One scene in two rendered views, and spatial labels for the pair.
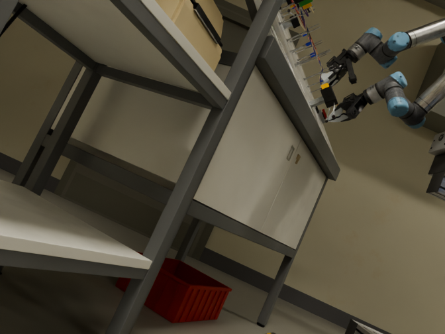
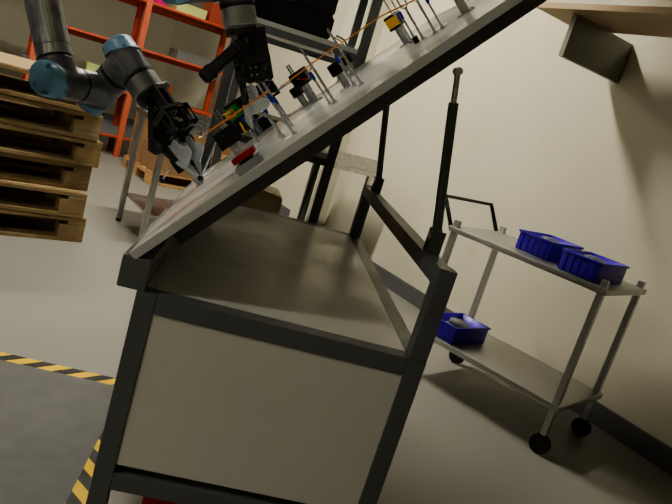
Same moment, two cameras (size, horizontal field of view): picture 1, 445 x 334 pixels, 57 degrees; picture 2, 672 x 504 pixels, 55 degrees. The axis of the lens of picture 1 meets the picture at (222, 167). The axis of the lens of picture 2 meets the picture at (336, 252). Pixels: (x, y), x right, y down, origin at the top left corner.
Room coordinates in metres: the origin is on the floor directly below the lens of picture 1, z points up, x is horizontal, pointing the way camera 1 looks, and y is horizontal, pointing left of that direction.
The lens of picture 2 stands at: (3.19, -0.96, 1.24)
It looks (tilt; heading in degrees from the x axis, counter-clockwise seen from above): 12 degrees down; 142
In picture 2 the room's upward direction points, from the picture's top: 17 degrees clockwise
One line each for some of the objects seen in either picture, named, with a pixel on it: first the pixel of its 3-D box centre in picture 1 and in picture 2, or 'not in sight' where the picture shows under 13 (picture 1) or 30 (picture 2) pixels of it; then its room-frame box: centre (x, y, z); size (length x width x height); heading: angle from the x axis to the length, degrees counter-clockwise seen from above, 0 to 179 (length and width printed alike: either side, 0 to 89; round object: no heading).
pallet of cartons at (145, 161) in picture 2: not in sight; (188, 153); (-3.24, 1.74, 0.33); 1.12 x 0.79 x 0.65; 89
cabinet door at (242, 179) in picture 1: (255, 161); not in sight; (1.30, -0.09, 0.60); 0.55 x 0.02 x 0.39; 151
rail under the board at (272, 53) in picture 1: (308, 130); (179, 214); (1.53, -0.24, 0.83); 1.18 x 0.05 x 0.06; 151
